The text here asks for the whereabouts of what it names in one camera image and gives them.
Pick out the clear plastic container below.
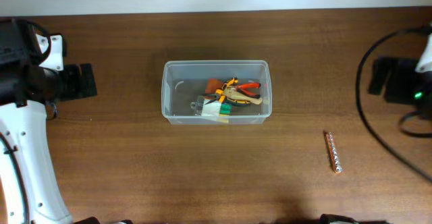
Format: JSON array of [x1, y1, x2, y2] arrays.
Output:
[[161, 60, 272, 125]]

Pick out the orange scraper with wooden handle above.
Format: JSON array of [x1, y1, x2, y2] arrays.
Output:
[[204, 78, 263, 105]]

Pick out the orange black long-nose pliers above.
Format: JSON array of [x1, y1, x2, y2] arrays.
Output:
[[202, 78, 251, 107]]

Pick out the clear box of coloured bits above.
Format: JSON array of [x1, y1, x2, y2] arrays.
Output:
[[190, 96, 233, 123]]

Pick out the red handled cutting pliers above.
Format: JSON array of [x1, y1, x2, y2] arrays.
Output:
[[236, 82, 261, 99]]

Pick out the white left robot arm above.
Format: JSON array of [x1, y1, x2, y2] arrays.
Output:
[[1, 18, 97, 223]]

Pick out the orange socket bit rail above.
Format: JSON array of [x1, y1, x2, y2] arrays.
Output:
[[324, 132, 343, 174]]

